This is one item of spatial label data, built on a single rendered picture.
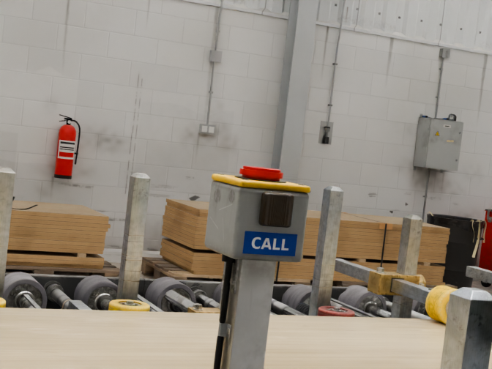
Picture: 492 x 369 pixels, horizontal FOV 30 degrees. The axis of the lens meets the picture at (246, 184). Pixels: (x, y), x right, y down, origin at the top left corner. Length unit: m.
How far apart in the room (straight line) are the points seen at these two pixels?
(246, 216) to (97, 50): 7.40
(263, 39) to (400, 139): 1.81
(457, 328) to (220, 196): 0.30
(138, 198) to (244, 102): 6.73
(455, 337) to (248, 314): 0.25
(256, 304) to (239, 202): 0.10
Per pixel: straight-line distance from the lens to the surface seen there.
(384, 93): 9.35
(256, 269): 0.84
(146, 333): 1.62
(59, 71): 8.10
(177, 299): 2.22
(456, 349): 0.99
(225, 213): 0.82
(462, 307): 0.98
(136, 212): 1.94
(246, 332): 0.84
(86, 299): 2.34
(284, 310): 2.49
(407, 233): 2.25
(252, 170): 0.83
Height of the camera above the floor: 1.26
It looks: 3 degrees down
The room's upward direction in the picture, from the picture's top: 7 degrees clockwise
